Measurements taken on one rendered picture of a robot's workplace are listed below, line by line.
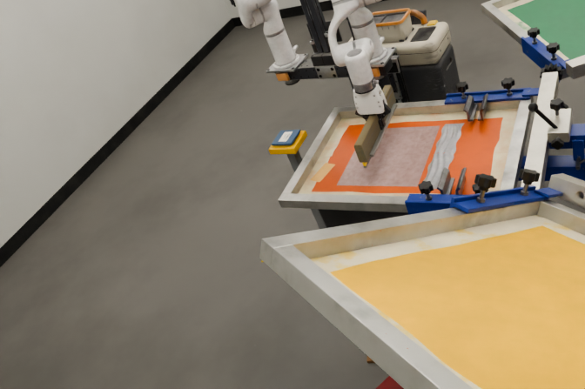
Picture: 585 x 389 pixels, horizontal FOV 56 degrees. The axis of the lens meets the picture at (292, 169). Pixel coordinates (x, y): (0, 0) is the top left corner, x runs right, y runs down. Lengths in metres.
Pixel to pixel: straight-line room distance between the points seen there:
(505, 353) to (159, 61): 5.40
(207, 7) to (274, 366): 4.75
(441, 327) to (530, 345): 0.13
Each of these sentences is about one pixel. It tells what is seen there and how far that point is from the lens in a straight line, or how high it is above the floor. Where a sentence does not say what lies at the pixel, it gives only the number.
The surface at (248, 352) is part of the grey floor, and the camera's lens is 2.92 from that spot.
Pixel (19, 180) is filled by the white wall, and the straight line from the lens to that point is 4.90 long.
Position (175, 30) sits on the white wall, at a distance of 6.22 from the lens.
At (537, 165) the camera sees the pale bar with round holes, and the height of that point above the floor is 1.04.
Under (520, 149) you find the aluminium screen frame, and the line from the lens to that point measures 1.88.
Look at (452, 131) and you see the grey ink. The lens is 2.07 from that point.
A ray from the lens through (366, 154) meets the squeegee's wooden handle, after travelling 1.85.
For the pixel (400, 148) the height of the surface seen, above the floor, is 0.95.
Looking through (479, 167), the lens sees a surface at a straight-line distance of 1.89.
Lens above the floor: 2.14
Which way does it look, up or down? 33 degrees down
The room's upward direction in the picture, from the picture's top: 24 degrees counter-clockwise
